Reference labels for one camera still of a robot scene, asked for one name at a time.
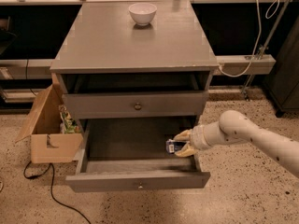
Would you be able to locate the white ceramic bowl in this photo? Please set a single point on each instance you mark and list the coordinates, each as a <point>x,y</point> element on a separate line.
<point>142,13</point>

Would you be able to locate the open cardboard box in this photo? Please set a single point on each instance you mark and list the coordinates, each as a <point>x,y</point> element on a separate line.
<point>43,125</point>

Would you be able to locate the green snack bag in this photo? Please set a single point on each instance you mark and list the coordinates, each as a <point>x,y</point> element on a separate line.
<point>68,125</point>

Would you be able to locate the closed grey upper drawer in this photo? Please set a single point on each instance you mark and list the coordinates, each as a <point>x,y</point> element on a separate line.
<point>135,104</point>

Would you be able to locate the metal tripod stand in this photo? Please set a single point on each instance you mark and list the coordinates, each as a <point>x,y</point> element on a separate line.
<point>257,54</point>

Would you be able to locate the dark cabinet at right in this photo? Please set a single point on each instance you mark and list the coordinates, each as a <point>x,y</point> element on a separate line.
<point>282,84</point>

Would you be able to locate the open grey lower drawer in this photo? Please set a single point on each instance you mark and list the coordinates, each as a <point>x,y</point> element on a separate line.
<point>130,154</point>

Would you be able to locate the dark blue rxbar wrapper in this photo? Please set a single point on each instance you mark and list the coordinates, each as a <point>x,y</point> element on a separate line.
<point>173,146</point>

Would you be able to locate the grey wooden drawer cabinet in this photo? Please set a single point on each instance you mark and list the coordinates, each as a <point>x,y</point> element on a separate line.
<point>107,52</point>

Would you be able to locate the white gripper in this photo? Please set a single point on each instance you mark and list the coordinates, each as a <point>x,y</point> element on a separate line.
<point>197,137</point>

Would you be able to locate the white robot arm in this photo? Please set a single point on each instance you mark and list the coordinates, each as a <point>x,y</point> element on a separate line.
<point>235,128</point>

